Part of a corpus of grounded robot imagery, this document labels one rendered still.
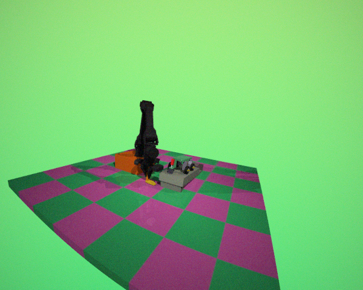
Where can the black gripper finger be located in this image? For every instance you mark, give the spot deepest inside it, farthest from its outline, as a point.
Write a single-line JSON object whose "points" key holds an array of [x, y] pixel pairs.
{"points": [[144, 169], [149, 172]]}

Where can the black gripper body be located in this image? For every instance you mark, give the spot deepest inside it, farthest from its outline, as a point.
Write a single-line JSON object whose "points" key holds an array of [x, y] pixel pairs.
{"points": [[147, 161]]}

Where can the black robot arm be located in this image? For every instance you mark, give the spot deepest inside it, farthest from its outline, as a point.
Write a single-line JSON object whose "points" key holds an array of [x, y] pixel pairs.
{"points": [[147, 139]]}

